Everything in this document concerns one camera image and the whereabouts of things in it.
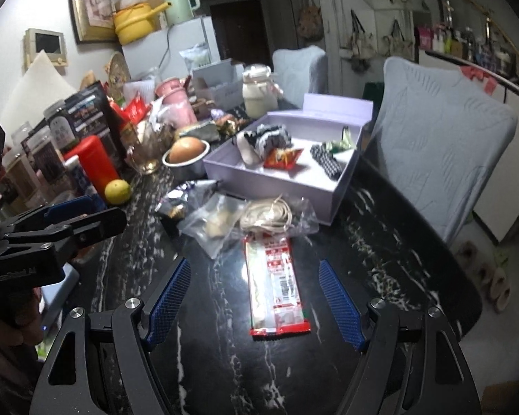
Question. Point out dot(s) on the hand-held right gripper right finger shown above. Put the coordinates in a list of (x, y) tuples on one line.
[(341, 307)]

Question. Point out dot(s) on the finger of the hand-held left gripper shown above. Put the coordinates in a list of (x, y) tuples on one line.
[(99, 224), (67, 209)]

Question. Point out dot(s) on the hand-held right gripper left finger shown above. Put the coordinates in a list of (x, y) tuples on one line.
[(169, 302)]

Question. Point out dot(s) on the red white snack packet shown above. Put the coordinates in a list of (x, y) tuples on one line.
[(276, 285)]

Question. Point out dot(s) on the silver purple foil packet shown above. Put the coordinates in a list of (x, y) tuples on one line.
[(177, 201)]

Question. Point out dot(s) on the clear bag with beige item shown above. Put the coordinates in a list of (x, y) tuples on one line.
[(218, 224)]

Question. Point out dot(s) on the lavender gift box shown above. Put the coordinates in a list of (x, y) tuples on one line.
[(276, 194)]

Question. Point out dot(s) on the dark checkered fabric piece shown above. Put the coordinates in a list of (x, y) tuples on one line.
[(326, 162)]

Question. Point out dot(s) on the red snack bag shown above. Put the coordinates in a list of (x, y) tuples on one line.
[(283, 158)]

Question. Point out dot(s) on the green packet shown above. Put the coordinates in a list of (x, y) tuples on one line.
[(339, 145)]

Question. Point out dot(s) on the person's left hand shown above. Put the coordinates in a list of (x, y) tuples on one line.
[(13, 333)]

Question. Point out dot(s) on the yellow lemon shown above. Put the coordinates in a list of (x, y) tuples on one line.
[(118, 191)]

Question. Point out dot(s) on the red canister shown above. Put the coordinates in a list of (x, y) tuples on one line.
[(95, 164)]

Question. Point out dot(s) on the glass jar with dark label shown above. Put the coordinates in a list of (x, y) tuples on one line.
[(61, 125)]

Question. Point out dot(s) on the gold glass goblet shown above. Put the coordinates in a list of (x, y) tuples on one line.
[(149, 151)]

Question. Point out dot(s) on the black printed box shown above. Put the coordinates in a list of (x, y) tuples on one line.
[(86, 112)]

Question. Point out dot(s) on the bowl with brown bun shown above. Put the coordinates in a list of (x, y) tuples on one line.
[(186, 149)]

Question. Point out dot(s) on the white pyramid lamp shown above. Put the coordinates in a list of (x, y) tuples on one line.
[(39, 90)]

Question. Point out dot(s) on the red foil snack pack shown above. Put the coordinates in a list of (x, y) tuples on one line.
[(136, 108)]

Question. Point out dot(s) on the pink cup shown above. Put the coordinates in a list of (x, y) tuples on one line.
[(177, 103)]

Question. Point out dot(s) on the woven tray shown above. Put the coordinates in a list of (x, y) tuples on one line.
[(117, 73)]

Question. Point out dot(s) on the brown mug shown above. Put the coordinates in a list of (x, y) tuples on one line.
[(201, 106)]

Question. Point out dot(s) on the cream slipper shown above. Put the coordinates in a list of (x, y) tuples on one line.
[(500, 289)]

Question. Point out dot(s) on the green slipper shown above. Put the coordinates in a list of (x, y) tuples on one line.
[(501, 258)]

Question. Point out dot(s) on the pile of wrapped candies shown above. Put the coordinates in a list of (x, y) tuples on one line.
[(231, 121)]

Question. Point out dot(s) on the white cardboard box with bottles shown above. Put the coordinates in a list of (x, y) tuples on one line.
[(225, 93)]

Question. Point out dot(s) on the chair with light blue cover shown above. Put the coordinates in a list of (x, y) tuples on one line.
[(436, 138), (298, 73)]

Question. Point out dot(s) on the green white pouch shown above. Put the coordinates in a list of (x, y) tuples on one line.
[(197, 56)]

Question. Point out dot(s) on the yellow pot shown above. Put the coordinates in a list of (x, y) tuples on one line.
[(132, 24)]

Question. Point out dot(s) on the cream ceramic jar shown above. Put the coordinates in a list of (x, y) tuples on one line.
[(259, 99)]

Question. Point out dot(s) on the white fridge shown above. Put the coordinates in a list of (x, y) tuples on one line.
[(186, 39)]

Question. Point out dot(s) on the gold framed picture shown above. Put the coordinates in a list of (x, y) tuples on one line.
[(93, 2)]

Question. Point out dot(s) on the white cabinet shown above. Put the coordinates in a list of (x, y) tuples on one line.
[(510, 181)]

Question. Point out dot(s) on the dark green bag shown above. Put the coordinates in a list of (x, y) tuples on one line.
[(372, 90)]

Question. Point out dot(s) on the light green kettle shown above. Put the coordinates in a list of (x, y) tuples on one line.
[(177, 6)]

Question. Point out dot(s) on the dark wooden door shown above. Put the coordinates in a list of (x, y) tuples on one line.
[(242, 30)]

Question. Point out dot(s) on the beige tote bag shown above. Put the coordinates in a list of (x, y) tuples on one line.
[(397, 41), (361, 41)]

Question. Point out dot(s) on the pink cloth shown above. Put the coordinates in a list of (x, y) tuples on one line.
[(488, 84)]

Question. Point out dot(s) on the brown patterned tote bag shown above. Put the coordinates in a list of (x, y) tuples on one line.
[(310, 21)]

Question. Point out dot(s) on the row of bottles and jars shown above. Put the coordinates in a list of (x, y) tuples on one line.
[(462, 45)]

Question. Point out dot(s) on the wall intercom panel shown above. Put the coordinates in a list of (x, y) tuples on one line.
[(45, 45)]

